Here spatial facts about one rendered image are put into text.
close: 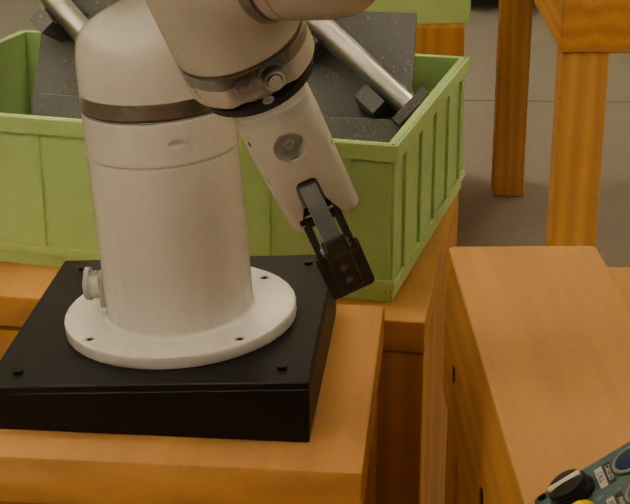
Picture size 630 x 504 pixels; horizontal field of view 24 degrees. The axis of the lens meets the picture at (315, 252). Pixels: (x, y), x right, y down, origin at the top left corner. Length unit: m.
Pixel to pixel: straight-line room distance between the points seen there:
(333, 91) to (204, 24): 0.88
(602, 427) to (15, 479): 0.43
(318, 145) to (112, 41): 0.24
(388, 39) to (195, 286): 0.67
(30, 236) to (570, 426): 0.78
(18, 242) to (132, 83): 0.59
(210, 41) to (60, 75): 1.01
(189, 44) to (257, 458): 0.35
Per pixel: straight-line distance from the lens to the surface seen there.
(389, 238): 1.49
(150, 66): 1.07
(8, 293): 1.57
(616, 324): 1.21
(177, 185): 1.10
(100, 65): 1.09
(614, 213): 4.31
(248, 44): 0.86
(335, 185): 0.93
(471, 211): 4.26
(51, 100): 1.80
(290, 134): 0.91
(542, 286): 1.27
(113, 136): 1.10
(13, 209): 1.63
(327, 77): 1.73
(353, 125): 1.66
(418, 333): 1.47
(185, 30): 0.86
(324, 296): 1.22
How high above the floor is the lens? 1.37
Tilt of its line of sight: 20 degrees down
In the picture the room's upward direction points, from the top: straight up
